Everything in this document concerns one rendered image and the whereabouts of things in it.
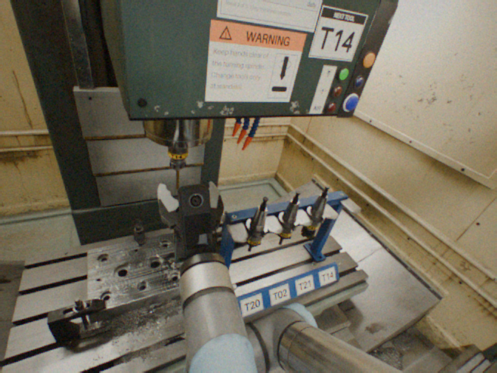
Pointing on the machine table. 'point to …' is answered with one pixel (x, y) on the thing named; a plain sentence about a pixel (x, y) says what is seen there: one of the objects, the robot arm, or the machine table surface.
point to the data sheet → (273, 12)
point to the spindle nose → (178, 132)
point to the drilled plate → (163, 287)
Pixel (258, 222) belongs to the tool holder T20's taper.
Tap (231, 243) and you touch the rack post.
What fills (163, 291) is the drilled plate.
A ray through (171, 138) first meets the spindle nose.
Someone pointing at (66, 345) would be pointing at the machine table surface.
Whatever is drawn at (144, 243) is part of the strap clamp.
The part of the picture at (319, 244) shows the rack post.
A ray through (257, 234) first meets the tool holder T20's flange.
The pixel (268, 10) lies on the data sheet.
